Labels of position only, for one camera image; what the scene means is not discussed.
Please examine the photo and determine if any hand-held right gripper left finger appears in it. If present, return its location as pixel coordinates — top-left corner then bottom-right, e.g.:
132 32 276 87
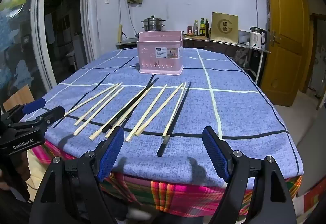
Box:
29 126 125 224

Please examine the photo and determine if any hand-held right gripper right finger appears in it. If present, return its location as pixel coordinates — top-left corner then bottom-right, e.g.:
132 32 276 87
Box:
202 126 297 224

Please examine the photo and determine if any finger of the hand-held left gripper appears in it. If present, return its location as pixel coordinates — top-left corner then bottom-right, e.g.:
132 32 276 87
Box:
8 105 66 133
2 98 46 125

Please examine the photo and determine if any row of wooden chopsticks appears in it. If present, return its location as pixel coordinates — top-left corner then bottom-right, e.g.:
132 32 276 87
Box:
64 82 187 142

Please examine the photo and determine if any pink plastic utensil basket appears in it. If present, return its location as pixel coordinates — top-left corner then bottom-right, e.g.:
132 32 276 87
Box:
136 31 184 75

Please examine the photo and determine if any brown cardboard sheet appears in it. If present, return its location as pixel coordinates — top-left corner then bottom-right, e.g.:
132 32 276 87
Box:
3 85 35 112

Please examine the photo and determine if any blue checked table cloth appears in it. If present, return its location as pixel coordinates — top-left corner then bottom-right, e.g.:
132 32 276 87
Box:
19 47 305 186

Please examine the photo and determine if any colourful plaid cloth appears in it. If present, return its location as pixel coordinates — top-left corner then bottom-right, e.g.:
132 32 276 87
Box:
38 137 302 217

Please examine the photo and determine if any stainless steel counter table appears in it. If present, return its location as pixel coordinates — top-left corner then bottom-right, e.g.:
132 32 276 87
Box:
182 34 271 82
115 36 139 49

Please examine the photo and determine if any white container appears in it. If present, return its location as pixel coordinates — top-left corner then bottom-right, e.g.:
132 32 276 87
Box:
238 31 251 46

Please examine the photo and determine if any white electric kettle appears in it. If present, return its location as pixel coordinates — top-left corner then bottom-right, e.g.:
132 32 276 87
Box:
249 26 267 49

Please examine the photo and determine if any gold square box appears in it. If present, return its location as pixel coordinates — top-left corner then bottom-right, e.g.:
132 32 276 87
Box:
210 12 239 44

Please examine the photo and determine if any steel steamer pot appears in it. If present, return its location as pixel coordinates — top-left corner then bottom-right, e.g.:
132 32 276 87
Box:
142 15 166 33

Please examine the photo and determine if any yellow wooden door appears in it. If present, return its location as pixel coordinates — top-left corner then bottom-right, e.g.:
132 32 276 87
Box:
258 0 314 107

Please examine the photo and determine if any white arched doorway frame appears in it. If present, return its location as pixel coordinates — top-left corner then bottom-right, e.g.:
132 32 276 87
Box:
31 0 102 92

